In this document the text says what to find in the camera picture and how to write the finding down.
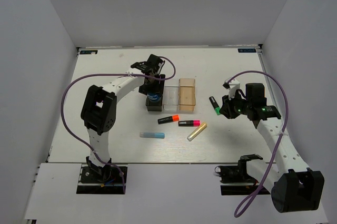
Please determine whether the left table label sticker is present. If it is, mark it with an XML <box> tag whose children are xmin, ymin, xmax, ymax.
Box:
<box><xmin>80</xmin><ymin>50</ymin><xmax>98</xmax><ymax>55</ymax></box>

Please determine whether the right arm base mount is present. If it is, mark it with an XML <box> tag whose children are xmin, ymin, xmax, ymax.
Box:
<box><xmin>214</xmin><ymin>166</ymin><xmax>259</xmax><ymax>196</ymax></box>

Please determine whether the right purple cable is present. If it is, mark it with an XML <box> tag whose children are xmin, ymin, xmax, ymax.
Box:
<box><xmin>228</xmin><ymin>70</ymin><xmax>288</xmax><ymax>218</ymax></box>

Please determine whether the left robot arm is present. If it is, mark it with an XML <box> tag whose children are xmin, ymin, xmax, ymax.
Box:
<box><xmin>81</xmin><ymin>74</ymin><xmax>165</xmax><ymax>181</ymax></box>

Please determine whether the orange capped black highlighter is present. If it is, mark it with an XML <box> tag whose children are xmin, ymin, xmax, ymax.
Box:
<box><xmin>157</xmin><ymin>115</ymin><xmax>180</xmax><ymax>125</ymax></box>

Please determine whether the clear plastic container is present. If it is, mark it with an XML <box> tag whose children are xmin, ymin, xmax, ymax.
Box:
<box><xmin>163</xmin><ymin>78</ymin><xmax>179</xmax><ymax>113</ymax></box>

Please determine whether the amber plastic container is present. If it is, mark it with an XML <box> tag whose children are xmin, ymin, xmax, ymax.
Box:
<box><xmin>179</xmin><ymin>78</ymin><xmax>196</xmax><ymax>113</ymax></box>

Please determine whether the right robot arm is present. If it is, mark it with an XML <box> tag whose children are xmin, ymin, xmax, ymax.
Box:
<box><xmin>220</xmin><ymin>79</ymin><xmax>324</xmax><ymax>213</ymax></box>

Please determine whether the blue tape roll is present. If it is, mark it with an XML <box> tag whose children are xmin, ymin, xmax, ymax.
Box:
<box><xmin>147</xmin><ymin>93</ymin><xmax>162</xmax><ymax>103</ymax></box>

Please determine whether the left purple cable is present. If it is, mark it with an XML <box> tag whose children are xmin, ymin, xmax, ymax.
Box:
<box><xmin>61</xmin><ymin>57</ymin><xmax>176</xmax><ymax>193</ymax></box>

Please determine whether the right table label sticker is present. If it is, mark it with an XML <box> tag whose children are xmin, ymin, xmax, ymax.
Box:
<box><xmin>237</xmin><ymin>48</ymin><xmax>256</xmax><ymax>53</ymax></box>

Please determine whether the green capped black highlighter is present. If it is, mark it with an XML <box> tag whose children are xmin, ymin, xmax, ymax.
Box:
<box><xmin>209</xmin><ymin>96</ymin><xmax>220</xmax><ymax>115</ymax></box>

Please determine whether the pink capped black highlighter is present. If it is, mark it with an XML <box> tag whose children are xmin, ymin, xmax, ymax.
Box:
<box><xmin>178</xmin><ymin>120</ymin><xmax>201</xmax><ymax>127</ymax></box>

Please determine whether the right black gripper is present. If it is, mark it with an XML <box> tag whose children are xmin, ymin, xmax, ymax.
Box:
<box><xmin>219</xmin><ymin>90</ymin><xmax>252</xmax><ymax>119</ymax></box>

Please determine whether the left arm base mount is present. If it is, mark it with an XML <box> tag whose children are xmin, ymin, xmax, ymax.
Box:
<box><xmin>76</xmin><ymin>166</ymin><xmax>124</xmax><ymax>195</ymax></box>

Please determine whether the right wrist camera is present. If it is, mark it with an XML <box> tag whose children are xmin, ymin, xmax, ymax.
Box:
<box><xmin>223</xmin><ymin>78</ymin><xmax>240</xmax><ymax>100</ymax></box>

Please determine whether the purple cable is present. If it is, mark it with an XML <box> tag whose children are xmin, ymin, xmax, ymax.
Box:
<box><xmin>61</xmin><ymin>57</ymin><xmax>176</xmax><ymax>193</ymax></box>
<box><xmin>228</xmin><ymin>70</ymin><xmax>288</xmax><ymax>218</ymax></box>

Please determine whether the table label sticker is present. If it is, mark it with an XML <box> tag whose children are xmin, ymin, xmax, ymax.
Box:
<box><xmin>237</xmin><ymin>48</ymin><xmax>256</xmax><ymax>53</ymax></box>
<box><xmin>80</xmin><ymin>50</ymin><xmax>98</xmax><ymax>55</ymax></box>

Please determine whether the dark grey plastic container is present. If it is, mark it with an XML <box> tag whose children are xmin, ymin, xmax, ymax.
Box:
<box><xmin>145</xmin><ymin>98</ymin><xmax>163</xmax><ymax>112</ymax></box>

